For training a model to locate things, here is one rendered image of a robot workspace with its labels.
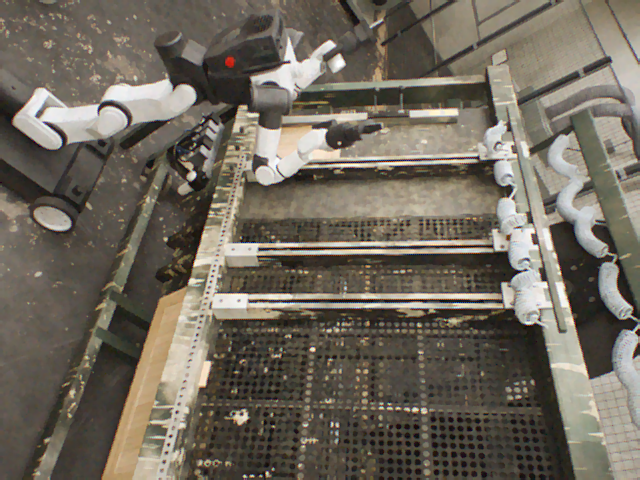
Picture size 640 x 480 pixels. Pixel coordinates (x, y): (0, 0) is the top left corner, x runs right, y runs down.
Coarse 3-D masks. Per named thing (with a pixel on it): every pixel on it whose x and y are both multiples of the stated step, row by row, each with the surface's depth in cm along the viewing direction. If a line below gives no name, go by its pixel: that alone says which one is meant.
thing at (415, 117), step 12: (456, 108) 259; (288, 120) 268; (300, 120) 266; (312, 120) 265; (324, 120) 264; (336, 120) 263; (348, 120) 263; (360, 120) 262; (384, 120) 261; (396, 120) 261; (408, 120) 260; (420, 120) 260; (432, 120) 259; (444, 120) 259; (456, 120) 258
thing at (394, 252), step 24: (528, 216) 184; (480, 240) 202; (504, 240) 196; (528, 240) 195; (240, 264) 214; (264, 264) 213; (288, 264) 212; (312, 264) 211; (336, 264) 210; (360, 264) 209; (384, 264) 207; (408, 264) 206; (432, 264) 205
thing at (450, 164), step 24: (480, 144) 230; (504, 144) 228; (312, 168) 238; (336, 168) 237; (360, 168) 236; (384, 168) 235; (408, 168) 234; (432, 168) 233; (456, 168) 232; (480, 168) 231
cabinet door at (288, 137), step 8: (288, 128) 267; (296, 128) 266; (304, 128) 265; (280, 136) 264; (288, 136) 263; (296, 136) 263; (280, 144) 260; (288, 144) 259; (296, 144) 259; (280, 152) 256; (288, 152) 255; (312, 152) 254; (320, 152) 253; (328, 152) 252; (336, 152) 251
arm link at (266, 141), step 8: (280, 128) 207; (256, 136) 208; (264, 136) 205; (272, 136) 205; (256, 144) 209; (264, 144) 207; (272, 144) 208; (256, 152) 211; (264, 152) 209; (272, 152) 210; (256, 160) 211; (264, 160) 210; (272, 160) 213; (256, 168) 213; (264, 168) 211; (256, 176) 214; (264, 176) 212; (272, 176) 211
